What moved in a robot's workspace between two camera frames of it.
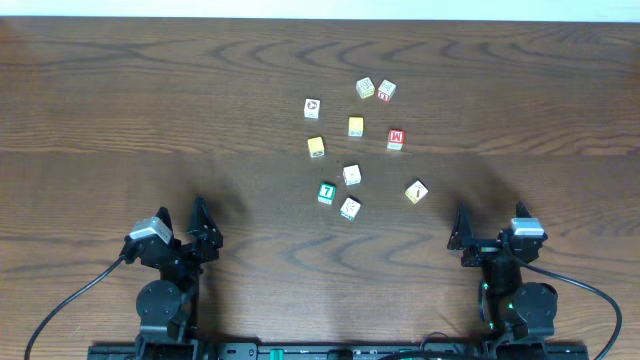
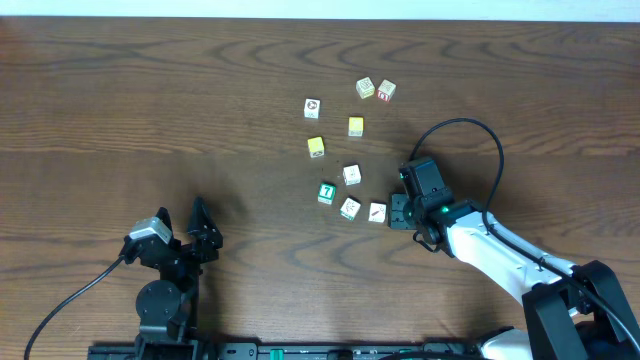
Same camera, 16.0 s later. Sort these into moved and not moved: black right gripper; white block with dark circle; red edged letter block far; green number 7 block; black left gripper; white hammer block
Moved: black right gripper; white hammer block
Not moved: green number 7 block; red edged letter block far; white block with dark circle; black left gripper
